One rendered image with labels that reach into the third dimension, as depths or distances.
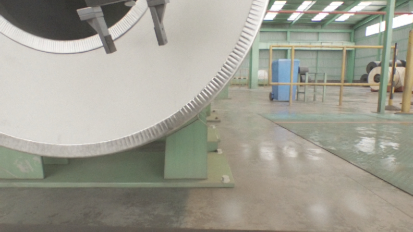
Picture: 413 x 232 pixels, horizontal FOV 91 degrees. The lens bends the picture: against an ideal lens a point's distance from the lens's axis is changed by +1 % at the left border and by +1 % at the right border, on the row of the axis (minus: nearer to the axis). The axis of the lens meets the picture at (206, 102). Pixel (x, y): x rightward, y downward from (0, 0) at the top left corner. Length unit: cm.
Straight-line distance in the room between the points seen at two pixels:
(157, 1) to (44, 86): 44
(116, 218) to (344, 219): 69
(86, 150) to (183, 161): 35
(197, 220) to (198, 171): 22
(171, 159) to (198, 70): 40
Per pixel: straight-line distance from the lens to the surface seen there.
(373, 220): 86
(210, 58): 60
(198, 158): 84
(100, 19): 54
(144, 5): 65
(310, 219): 77
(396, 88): 1448
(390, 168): 135
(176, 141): 82
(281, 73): 479
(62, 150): 75
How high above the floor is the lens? 41
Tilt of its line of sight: 6 degrees down
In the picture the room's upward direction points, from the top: straight up
